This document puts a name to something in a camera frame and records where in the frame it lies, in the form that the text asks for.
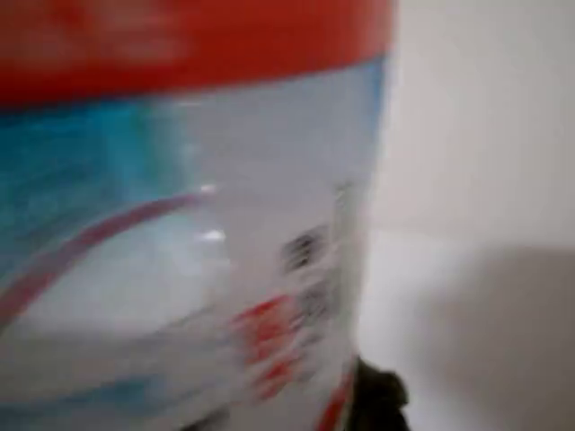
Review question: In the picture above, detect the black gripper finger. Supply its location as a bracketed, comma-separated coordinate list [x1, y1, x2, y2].
[352, 358, 411, 431]

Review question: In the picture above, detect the clear plastic water bottle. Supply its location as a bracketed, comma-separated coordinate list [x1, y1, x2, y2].
[0, 0, 401, 431]

